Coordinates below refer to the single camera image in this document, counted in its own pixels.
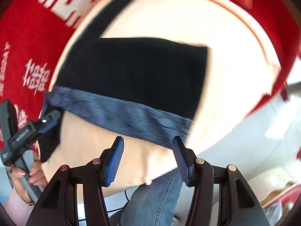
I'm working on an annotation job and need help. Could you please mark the red sofa cover white print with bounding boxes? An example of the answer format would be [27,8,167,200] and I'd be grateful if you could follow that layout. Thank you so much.
[0,0,301,151]

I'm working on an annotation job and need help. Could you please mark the black pants with blue waistband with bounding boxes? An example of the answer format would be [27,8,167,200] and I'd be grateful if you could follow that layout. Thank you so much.
[42,0,209,148]

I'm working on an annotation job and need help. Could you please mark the pink sleeve left forearm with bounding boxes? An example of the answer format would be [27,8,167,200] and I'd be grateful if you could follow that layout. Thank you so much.
[4,188,34,226]

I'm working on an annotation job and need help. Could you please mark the person's left hand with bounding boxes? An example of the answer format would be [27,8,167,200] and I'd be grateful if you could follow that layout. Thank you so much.
[10,151,48,202]

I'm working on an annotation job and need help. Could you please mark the cardboard box with red items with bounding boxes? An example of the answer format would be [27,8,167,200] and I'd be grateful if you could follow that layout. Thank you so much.
[261,182,300,225]

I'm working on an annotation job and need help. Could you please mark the black cable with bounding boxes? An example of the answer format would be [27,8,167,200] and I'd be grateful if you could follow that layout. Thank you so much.
[77,189,129,221]

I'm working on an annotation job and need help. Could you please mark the blue jeans leg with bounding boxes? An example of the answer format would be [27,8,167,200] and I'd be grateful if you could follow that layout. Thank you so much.
[118,169,183,225]

